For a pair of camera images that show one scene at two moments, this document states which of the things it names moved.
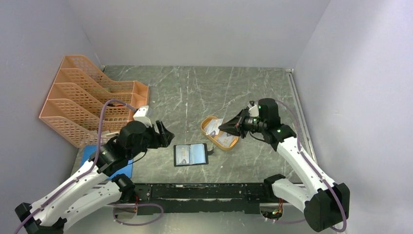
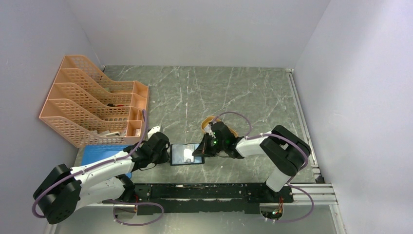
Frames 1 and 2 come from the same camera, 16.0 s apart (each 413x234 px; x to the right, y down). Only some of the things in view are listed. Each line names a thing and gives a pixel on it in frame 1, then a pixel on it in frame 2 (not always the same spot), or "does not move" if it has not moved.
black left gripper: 165,135 -> 165,157
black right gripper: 234,126 -> 203,149
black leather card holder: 191,154 does not move
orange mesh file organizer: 74,108 does not move
